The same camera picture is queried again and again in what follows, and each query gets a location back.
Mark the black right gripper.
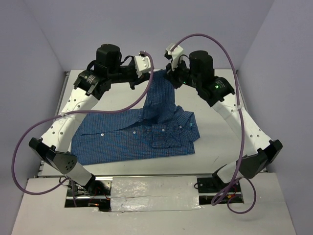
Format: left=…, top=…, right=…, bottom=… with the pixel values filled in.
left=165, top=56, right=201, bottom=88

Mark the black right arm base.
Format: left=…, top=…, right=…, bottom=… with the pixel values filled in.
left=194, top=173, right=244, bottom=206

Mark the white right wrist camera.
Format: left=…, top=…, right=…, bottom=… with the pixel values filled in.
left=164, top=43, right=184, bottom=71

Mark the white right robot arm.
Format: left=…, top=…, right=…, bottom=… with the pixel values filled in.
left=164, top=48, right=283, bottom=191

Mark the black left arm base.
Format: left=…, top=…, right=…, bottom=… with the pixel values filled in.
left=63, top=177, right=112, bottom=212

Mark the white taped cover sheet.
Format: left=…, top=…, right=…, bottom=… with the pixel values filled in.
left=110, top=176, right=201, bottom=212

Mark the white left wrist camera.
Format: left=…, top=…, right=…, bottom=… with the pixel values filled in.
left=134, top=55, right=151, bottom=78

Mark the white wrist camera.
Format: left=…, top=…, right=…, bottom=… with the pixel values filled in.
left=134, top=55, right=151, bottom=78
left=164, top=43, right=184, bottom=71

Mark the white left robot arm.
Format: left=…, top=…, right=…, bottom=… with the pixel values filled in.
left=29, top=44, right=154, bottom=195

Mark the blue checkered long sleeve shirt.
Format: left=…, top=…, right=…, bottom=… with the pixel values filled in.
left=70, top=70, right=200, bottom=165

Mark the aluminium table edge rail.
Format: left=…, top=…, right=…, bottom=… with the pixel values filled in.
left=38, top=71, right=70, bottom=177

